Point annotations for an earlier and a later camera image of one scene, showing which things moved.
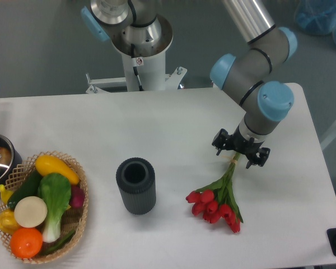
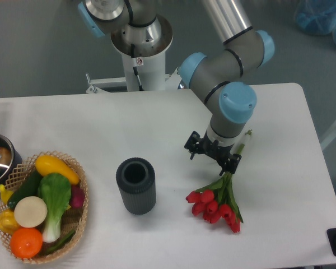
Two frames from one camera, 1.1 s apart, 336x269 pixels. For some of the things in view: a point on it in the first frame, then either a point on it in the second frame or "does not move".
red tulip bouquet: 218,201 does not move
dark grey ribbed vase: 135,177 does not move
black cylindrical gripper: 250,149 to 196,144
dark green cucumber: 28,188 does not move
